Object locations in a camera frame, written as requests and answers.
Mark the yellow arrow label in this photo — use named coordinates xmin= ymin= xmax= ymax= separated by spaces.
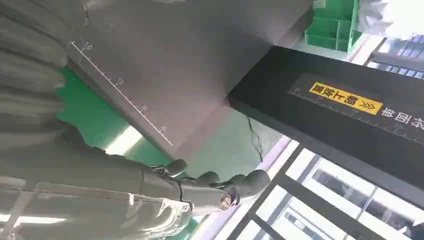
xmin=308 ymin=81 xmax=384 ymax=116

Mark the black conveyor unit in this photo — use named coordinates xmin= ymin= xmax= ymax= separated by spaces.
xmin=226 ymin=45 xmax=424 ymax=210

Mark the thin black cable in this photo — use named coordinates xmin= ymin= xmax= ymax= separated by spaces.
xmin=246 ymin=117 xmax=265 ymax=164

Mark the dark metal window frame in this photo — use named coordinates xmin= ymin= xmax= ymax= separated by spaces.
xmin=227 ymin=142 xmax=424 ymax=240

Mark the green plastic crate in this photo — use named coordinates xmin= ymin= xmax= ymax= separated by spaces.
xmin=304 ymin=0 xmax=364 ymax=54

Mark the right arm ribbed grey sleeve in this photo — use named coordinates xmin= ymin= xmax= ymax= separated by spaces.
xmin=0 ymin=0 xmax=90 ymax=152

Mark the white plastic bag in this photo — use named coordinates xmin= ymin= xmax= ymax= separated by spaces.
xmin=355 ymin=0 xmax=424 ymax=41

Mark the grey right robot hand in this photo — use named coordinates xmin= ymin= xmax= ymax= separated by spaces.
xmin=0 ymin=121 xmax=272 ymax=240

